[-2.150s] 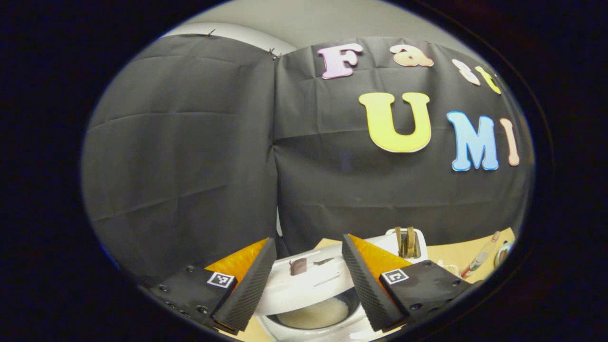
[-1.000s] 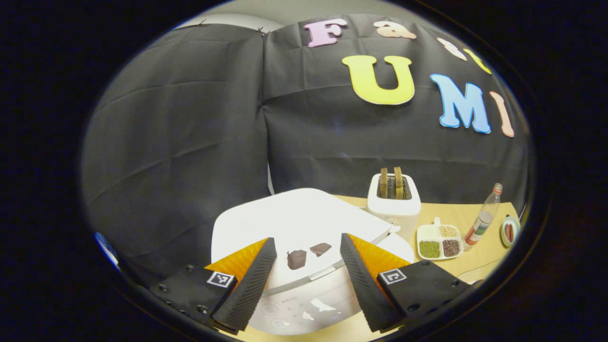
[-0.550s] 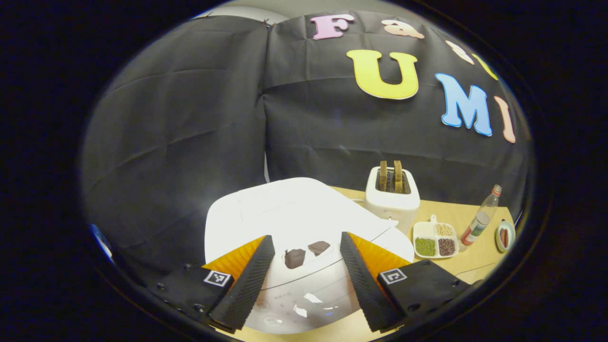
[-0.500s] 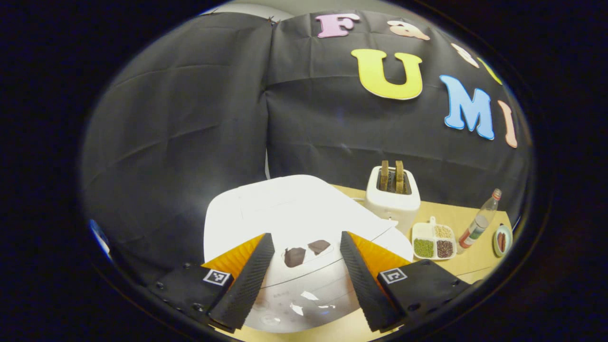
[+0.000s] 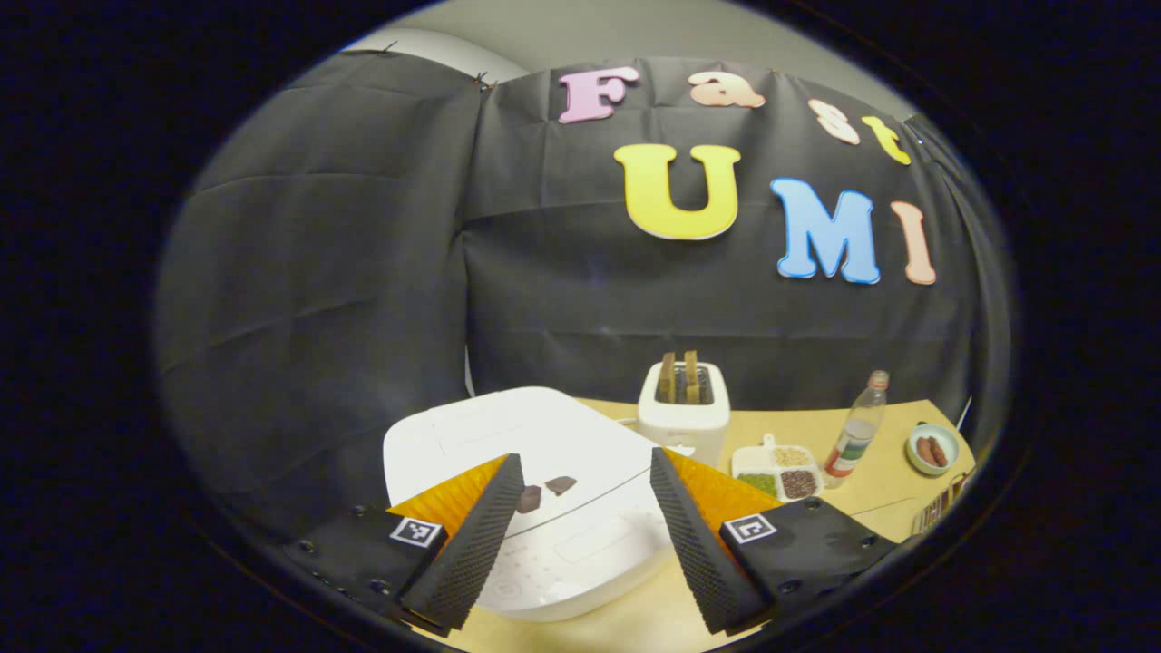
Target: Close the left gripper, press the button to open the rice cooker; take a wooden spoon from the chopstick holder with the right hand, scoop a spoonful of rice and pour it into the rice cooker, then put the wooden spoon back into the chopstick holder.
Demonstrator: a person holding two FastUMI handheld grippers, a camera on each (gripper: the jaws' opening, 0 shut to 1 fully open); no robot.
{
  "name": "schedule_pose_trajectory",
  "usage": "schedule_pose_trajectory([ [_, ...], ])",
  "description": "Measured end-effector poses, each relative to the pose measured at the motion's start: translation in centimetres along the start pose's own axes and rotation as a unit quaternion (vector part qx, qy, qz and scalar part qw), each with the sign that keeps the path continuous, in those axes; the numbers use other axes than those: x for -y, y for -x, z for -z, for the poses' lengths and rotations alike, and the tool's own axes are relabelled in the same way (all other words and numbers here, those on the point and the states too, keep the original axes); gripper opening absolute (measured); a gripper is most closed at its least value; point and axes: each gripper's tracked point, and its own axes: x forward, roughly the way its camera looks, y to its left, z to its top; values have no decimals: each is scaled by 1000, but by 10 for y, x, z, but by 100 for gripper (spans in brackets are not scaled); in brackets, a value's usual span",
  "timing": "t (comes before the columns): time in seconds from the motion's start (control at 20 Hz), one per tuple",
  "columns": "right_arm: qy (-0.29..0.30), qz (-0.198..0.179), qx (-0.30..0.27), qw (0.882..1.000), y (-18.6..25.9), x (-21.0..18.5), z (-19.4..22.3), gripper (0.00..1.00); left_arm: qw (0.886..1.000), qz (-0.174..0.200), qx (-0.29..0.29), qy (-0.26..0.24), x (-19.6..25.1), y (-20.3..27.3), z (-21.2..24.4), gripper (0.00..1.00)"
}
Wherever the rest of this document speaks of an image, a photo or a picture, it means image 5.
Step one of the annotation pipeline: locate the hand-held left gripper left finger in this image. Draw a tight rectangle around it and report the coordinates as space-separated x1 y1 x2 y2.
281 453 527 636

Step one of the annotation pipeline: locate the white rice cooker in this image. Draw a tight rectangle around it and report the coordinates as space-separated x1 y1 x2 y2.
383 386 677 623

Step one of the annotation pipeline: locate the black backdrop cloth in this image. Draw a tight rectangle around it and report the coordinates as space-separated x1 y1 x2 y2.
154 50 1012 536

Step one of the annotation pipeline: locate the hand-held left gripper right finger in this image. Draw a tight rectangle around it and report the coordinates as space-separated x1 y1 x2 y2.
649 446 899 634

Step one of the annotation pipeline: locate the pale green plate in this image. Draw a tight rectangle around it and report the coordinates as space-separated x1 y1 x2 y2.
907 424 961 476

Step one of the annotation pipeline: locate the white toaster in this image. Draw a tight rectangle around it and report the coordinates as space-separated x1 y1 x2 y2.
637 361 731 468

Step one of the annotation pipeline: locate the white divided grain dish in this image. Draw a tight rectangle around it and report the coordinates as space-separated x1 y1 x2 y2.
731 434 826 502

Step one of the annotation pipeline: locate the clear plastic bottle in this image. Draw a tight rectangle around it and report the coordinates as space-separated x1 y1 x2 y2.
824 370 891 479

